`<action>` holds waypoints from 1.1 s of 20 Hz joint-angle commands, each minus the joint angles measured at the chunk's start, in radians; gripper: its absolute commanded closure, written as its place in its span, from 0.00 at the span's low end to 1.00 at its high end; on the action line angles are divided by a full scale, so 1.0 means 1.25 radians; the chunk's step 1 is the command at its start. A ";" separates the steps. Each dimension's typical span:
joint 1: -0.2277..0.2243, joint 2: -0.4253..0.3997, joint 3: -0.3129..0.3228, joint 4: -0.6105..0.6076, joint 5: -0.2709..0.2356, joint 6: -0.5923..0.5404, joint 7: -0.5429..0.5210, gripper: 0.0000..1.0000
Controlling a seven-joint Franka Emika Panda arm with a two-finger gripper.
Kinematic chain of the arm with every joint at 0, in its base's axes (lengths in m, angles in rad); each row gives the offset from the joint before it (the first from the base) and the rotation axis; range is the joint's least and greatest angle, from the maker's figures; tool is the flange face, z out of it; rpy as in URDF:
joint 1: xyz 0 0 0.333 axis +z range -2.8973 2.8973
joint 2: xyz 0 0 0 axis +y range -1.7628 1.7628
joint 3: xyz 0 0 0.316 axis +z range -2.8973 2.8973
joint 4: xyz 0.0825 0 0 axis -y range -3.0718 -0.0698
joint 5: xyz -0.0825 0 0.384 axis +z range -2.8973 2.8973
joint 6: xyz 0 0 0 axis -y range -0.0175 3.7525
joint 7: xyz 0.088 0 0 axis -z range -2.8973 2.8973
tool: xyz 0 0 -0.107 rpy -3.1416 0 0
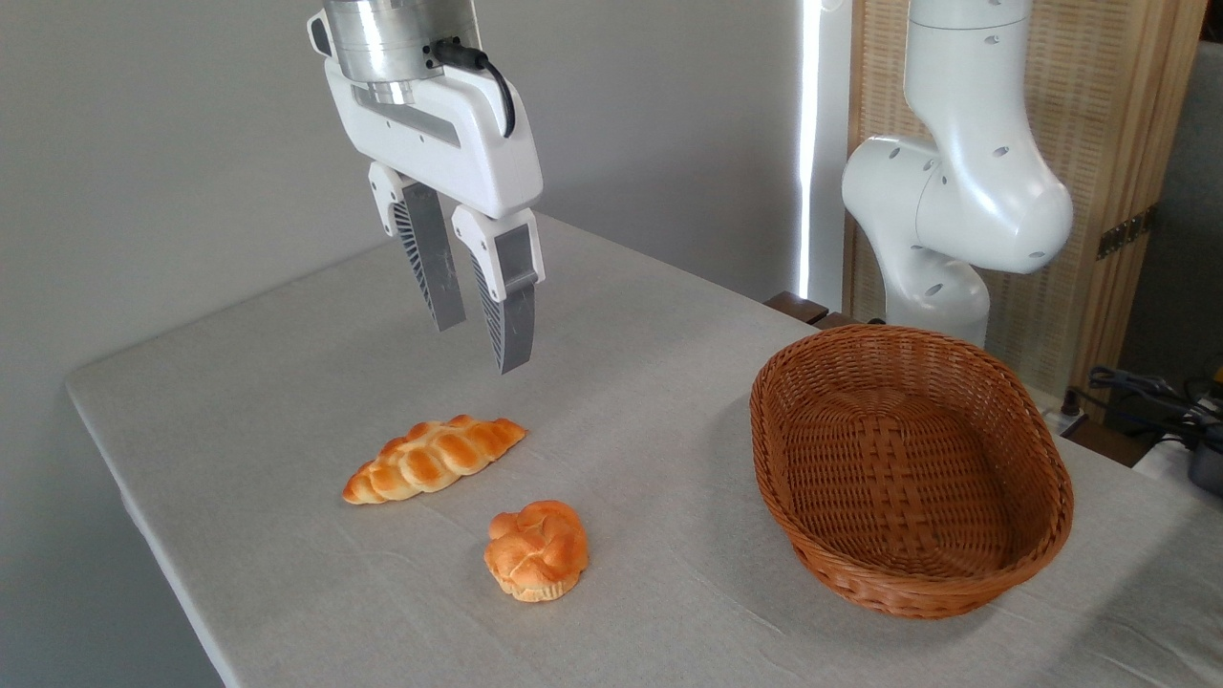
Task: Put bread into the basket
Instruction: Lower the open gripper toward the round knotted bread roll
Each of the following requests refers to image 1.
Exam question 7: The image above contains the long braided bread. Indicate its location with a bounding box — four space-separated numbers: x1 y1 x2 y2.
342 414 528 506

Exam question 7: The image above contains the dark wooden furniture edge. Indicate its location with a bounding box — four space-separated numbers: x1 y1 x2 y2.
763 290 863 332

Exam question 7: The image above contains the wooden folding screen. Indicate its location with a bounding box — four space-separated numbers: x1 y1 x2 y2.
845 0 1211 402

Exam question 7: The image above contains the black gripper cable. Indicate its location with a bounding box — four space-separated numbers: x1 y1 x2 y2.
433 37 518 139

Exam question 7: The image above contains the brown oval wicker basket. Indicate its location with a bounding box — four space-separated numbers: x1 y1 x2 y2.
749 324 1076 621

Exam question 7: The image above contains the grey tablecloth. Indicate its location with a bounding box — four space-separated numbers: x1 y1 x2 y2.
64 202 1223 688

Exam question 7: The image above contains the brown wooden board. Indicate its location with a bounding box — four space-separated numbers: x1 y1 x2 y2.
1062 419 1153 468

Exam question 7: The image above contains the metal screen hinge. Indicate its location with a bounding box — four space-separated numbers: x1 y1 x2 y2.
1096 204 1158 262

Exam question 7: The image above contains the round knotted bread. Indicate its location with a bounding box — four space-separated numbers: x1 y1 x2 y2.
483 499 590 604

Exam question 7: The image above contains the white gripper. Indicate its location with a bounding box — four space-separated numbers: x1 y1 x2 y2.
324 57 547 376

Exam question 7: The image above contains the bundle of dark cables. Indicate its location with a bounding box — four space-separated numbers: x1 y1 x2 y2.
1087 365 1223 452

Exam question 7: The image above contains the dark grey device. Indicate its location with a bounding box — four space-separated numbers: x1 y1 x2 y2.
1187 443 1223 497

